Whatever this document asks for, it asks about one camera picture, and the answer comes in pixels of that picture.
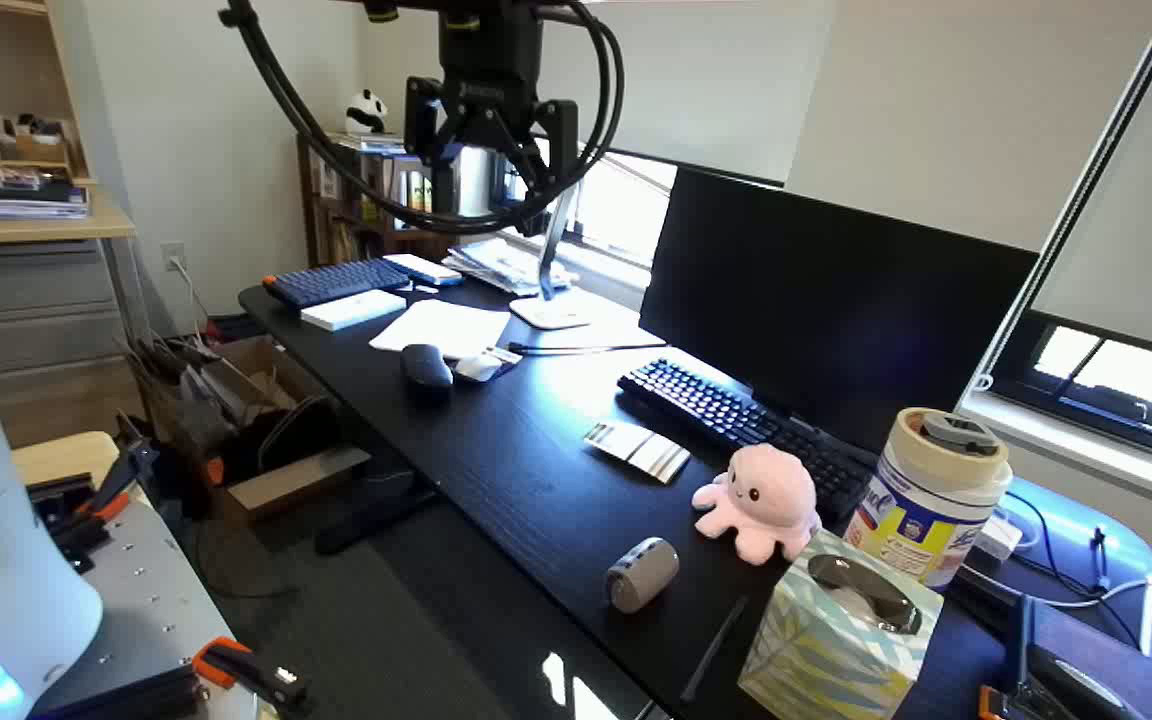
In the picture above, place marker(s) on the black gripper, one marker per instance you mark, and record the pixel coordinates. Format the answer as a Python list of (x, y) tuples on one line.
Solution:
[(491, 52)]

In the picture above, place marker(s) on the cardboard box with tools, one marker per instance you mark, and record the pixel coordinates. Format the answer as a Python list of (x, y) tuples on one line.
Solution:
[(288, 484)]

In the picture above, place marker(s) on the coloured patterned tissue box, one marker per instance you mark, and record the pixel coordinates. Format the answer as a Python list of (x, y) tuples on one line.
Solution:
[(816, 654)]

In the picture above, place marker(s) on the panda plush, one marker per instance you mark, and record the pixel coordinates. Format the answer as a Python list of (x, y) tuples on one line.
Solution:
[(364, 114)]

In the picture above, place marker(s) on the pile of loose papers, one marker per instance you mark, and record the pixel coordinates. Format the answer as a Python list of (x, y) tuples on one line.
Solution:
[(499, 267)]

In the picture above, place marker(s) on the small white booklet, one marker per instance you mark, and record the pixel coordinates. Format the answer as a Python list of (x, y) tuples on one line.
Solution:
[(421, 269)]

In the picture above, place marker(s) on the dark wooden bookshelf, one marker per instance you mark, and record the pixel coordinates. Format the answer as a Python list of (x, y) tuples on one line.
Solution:
[(338, 221)]

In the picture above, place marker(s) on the white desk lamp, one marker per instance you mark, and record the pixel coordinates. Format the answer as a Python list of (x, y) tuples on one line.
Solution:
[(554, 315)]

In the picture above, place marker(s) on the white paper booklet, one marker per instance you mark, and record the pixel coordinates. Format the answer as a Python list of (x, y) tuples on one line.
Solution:
[(437, 327)]

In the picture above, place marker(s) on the blue notebook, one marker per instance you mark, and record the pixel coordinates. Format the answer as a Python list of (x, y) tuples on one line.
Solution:
[(328, 280)]

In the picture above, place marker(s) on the flat white book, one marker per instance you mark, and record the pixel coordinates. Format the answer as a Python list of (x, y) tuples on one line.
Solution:
[(353, 309)]

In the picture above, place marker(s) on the white roller blind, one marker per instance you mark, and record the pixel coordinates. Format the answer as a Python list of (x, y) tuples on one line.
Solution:
[(1138, 227), (722, 81)]

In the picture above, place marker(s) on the black keyboard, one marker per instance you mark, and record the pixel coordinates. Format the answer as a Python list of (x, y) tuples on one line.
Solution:
[(700, 400)]

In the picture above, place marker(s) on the small white card pack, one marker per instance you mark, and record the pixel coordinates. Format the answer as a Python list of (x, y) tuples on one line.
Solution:
[(638, 451)]

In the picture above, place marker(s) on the black computer monitor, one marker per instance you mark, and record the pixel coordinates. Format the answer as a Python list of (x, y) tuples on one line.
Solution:
[(841, 307)]

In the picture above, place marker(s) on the pink octopus plush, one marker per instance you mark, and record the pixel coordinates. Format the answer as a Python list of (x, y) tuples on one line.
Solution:
[(760, 503)]

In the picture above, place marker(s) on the small grey cylinder speaker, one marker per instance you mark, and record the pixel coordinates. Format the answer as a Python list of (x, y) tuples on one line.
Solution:
[(640, 576)]

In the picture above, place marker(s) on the light wooden shelf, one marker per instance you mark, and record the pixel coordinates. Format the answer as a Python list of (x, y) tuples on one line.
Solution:
[(31, 230)]

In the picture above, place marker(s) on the stack of books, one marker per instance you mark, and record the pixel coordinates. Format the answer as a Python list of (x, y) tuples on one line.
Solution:
[(21, 200)]

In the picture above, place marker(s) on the grey drawer cabinet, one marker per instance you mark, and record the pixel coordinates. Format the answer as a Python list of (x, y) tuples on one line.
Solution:
[(31, 322)]

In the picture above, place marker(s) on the orange black clamp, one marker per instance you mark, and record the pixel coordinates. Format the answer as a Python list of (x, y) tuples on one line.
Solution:
[(109, 498), (250, 666)]

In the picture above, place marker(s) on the light wooden board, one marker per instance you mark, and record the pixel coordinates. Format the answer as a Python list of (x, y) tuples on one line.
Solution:
[(60, 457)]

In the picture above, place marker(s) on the black pen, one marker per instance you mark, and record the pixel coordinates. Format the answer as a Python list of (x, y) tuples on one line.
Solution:
[(716, 646)]

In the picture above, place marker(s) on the metal robot mounting table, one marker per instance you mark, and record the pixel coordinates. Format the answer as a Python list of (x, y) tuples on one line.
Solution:
[(149, 586)]

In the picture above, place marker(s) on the white wipes canister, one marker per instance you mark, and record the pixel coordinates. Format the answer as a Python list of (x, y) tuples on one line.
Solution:
[(931, 507)]

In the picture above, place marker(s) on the window with dark frame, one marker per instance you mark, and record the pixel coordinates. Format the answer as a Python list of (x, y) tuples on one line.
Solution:
[(630, 212), (1121, 387)]

